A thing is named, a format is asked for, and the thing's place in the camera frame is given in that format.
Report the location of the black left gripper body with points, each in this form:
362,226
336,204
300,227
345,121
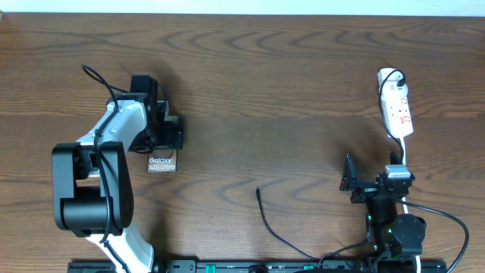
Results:
162,136

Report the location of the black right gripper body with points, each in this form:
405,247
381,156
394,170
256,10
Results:
365,191

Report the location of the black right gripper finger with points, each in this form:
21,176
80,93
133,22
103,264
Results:
395,159
350,175

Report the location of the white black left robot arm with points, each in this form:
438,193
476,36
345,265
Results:
92,191

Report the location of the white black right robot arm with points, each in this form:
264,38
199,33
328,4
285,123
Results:
400,235

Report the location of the white USB charger plug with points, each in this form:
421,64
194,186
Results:
398,86

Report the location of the white power strip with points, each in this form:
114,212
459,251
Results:
396,111

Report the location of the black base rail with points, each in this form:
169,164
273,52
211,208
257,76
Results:
336,265

